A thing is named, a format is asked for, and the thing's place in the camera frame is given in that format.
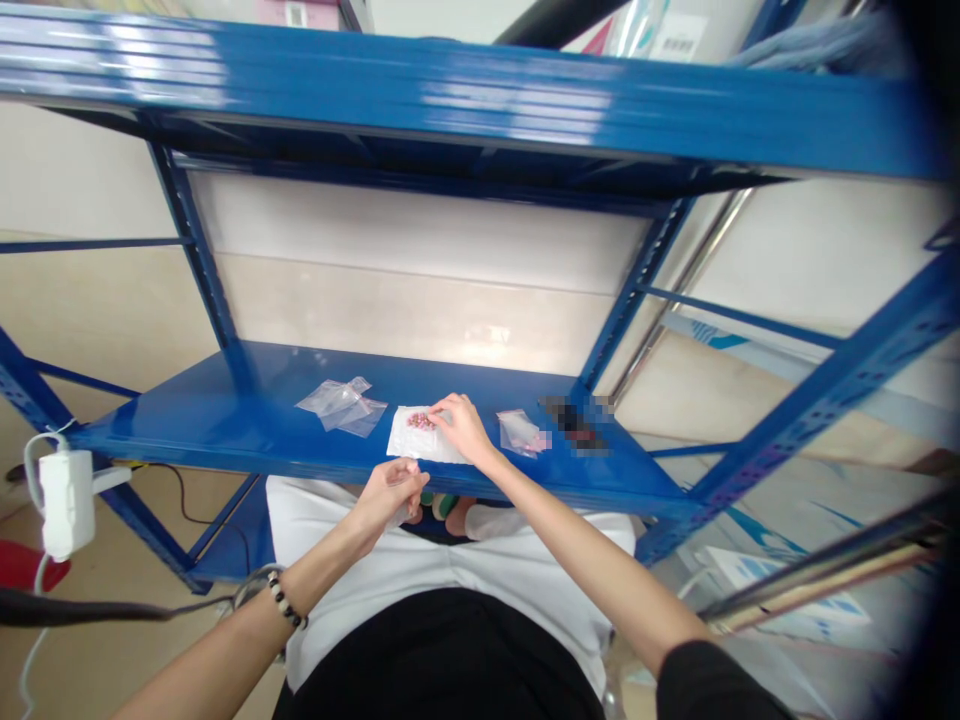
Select chrome metal pipe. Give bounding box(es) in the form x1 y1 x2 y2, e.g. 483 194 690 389
613 187 755 410

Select white power adapter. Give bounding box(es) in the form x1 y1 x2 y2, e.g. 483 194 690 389
37 448 97 563

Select person's body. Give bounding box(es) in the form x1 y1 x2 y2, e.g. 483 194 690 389
266 476 639 720

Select white paper sheet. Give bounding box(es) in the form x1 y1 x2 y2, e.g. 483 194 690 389
386 404 470 465

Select white carton with blue print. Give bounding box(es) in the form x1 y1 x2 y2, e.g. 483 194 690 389
659 449 960 676

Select blue metal shelf rack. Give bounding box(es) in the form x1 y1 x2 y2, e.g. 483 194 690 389
0 0 960 598

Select person's right hand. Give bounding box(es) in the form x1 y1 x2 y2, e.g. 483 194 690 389
428 392 499 466

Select black cable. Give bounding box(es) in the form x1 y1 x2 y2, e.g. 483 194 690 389
0 563 286 628

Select person's left hand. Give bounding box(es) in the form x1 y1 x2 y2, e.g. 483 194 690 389
350 458 433 538

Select clear zip bag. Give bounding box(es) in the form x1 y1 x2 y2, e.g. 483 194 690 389
295 374 373 418
320 397 390 439

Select black flat object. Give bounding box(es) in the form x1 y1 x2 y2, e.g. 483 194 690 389
538 395 618 453

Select zip bag with pink beads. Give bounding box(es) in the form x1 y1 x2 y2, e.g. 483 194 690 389
495 407 554 460

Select blue cloth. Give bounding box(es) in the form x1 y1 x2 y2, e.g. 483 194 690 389
731 7 913 80

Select bundle of metal rods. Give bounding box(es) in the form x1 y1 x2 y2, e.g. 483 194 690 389
697 491 960 635

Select white cable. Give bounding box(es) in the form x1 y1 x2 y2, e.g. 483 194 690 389
17 423 75 720

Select red object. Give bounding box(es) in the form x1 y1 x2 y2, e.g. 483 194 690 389
0 541 73 595

